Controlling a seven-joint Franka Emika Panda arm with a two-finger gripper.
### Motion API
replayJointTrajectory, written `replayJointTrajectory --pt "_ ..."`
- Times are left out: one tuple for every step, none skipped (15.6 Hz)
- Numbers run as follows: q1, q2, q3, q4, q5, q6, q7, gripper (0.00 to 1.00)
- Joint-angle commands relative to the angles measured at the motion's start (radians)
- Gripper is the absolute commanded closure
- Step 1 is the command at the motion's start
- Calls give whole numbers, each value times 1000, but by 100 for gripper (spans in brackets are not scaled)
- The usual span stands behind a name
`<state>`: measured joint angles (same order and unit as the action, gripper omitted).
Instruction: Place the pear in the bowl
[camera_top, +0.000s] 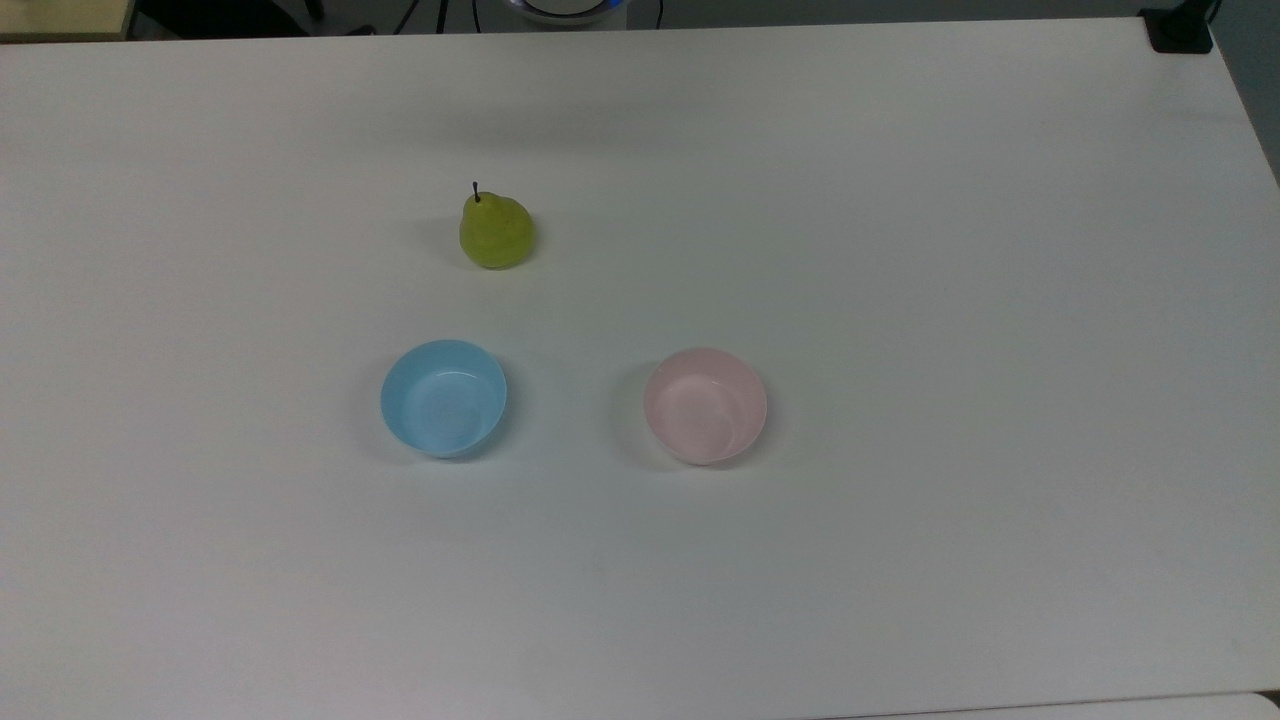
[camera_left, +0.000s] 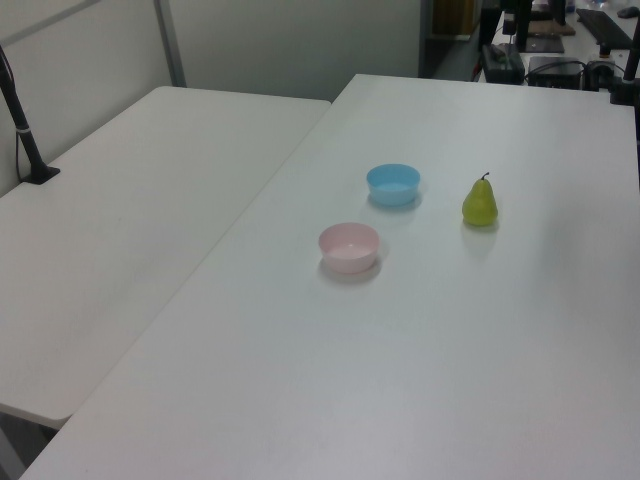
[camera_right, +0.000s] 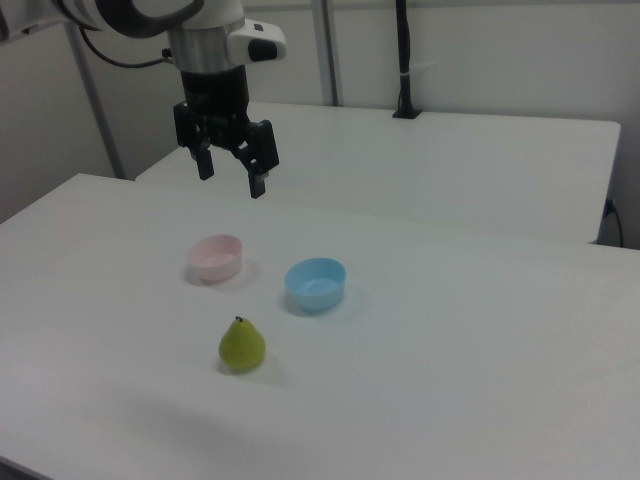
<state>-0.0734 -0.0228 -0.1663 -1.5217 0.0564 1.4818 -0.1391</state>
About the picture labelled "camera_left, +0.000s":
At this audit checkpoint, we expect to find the black keyboard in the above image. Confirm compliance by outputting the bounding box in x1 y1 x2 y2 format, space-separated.
575 7 634 50

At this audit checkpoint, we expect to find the black camera stand pole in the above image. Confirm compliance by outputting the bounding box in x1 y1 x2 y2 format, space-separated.
0 43 62 185

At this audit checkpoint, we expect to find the black electronics box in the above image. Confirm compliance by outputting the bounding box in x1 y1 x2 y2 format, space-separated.
527 55 585 87

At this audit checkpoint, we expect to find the light blue plastic bowl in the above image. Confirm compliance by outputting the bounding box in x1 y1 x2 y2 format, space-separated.
365 162 421 207

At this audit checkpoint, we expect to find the yellow wooden cabinet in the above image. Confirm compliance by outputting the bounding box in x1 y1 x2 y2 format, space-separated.
431 0 482 37

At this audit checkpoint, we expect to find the green pear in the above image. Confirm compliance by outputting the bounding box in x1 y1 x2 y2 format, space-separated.
460 171 500 227

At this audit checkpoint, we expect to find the pink plastic bowl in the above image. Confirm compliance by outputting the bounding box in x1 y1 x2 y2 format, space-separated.
318 222 381 274

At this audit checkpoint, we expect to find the black device with cables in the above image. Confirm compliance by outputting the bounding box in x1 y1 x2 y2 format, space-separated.
480 42 525 84

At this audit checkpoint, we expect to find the grey partition frame post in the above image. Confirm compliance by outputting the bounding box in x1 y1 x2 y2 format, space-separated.
153 0 188 89

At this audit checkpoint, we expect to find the white side table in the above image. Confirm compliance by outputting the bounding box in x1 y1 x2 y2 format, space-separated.
0 85 333 422

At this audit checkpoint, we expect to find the black clamp stand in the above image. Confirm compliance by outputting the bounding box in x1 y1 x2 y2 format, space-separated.
607 29 640 106

